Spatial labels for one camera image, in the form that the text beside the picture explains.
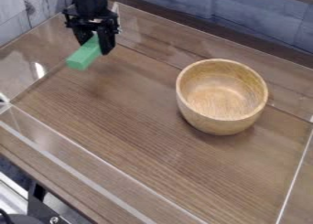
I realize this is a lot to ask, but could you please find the round wooden bowl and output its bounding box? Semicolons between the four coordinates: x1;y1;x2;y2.
177;59;270;135

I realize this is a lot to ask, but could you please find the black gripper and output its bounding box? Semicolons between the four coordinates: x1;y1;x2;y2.
64;0;120;55

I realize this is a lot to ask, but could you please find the black table leg bracket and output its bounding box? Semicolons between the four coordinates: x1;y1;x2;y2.
27;183;70;224

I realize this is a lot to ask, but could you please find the green rectangular stick block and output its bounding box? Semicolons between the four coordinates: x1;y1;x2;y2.
66;35;102;70

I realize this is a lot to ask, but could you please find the clear acrylic front wall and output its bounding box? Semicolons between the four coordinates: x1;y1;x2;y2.
0;95;208;224

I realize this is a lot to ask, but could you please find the clear acrylic corner bracket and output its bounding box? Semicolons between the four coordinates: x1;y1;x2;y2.
112;2;121;27

